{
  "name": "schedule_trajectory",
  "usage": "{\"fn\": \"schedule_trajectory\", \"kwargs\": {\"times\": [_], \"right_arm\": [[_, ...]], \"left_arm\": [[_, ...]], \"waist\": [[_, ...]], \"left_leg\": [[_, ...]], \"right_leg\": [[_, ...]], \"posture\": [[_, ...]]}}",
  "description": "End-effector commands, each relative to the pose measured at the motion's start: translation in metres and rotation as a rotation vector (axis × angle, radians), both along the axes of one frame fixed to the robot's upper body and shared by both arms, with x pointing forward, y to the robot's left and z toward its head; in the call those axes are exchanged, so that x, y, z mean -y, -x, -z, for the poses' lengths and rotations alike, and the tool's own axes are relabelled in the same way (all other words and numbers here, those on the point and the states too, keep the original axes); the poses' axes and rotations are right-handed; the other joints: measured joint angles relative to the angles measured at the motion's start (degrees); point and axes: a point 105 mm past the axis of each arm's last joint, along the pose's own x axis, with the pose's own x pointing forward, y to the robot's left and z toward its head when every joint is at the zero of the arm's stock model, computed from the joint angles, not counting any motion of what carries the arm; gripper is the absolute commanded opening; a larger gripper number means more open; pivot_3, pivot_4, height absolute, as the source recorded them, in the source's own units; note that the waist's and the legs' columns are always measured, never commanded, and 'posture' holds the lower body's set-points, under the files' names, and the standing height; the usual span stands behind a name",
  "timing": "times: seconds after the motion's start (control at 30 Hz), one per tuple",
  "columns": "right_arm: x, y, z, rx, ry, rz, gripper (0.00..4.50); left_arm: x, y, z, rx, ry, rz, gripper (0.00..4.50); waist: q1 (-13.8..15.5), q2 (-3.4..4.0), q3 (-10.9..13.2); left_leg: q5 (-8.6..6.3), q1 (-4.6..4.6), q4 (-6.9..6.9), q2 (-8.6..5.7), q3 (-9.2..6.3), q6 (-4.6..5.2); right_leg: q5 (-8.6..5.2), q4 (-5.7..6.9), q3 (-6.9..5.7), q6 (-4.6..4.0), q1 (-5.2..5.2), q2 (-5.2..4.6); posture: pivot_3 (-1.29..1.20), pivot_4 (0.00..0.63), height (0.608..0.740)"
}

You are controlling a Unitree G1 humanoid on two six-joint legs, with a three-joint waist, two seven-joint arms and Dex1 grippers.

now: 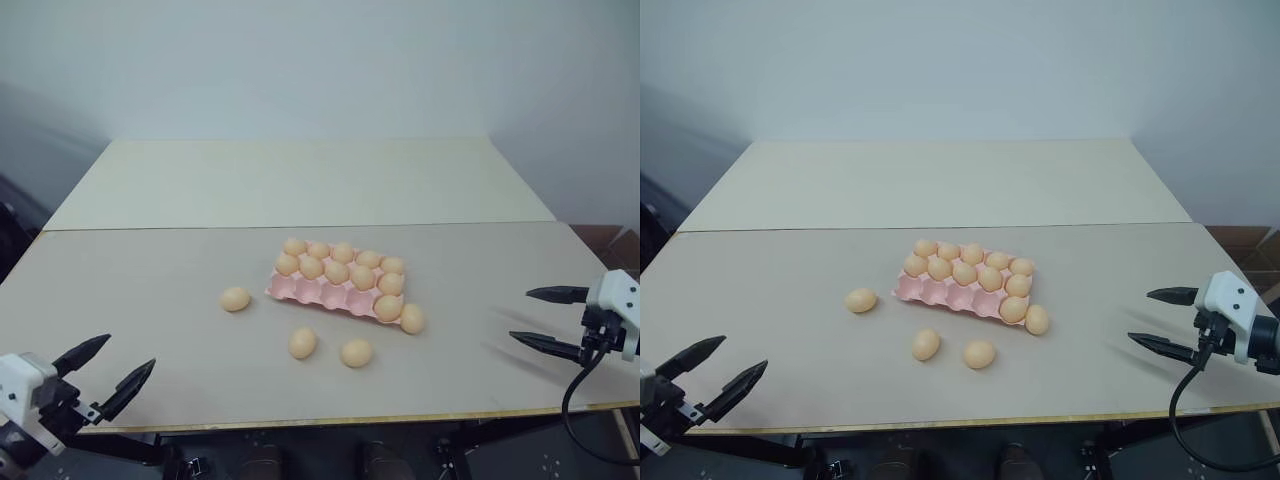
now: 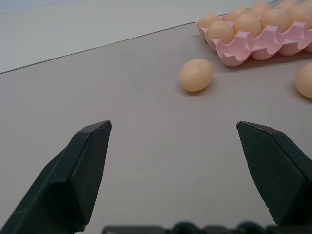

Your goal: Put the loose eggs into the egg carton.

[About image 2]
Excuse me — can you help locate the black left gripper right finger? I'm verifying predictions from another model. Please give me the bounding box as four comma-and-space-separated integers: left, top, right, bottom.
235, 120, 312, 227

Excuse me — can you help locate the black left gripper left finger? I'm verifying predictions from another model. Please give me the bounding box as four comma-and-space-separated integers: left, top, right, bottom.
0, 120, 112, 234

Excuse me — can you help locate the pink egg tray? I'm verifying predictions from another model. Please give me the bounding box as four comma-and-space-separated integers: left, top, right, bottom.
195, 16, 312, 68

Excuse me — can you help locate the beige egg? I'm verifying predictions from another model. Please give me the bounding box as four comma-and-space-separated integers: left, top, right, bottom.
199, 13, 222, 28
224, 7, 249, 22
285, 4, 312, 25
260, 8, 290, 34
207, 20, 234, 45
179, 58, 215, 93
276, 0, 299, 11
295, 62, 312, 99
233, 13, 262, 38
249, 1, 271, 16

